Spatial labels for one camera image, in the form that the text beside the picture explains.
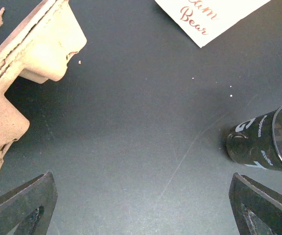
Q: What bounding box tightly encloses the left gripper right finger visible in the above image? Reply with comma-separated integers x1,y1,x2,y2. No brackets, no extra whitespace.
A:
229,173,282,235

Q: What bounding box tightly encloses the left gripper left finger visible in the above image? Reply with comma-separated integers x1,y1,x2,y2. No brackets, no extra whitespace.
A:
0,172,58,235

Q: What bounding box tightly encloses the single black paper cup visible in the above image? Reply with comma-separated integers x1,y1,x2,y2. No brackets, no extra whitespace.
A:
226,106,282,171

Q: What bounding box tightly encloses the printed Cream Bear paper bag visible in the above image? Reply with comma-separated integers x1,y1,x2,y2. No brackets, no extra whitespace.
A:
156,0,269,48

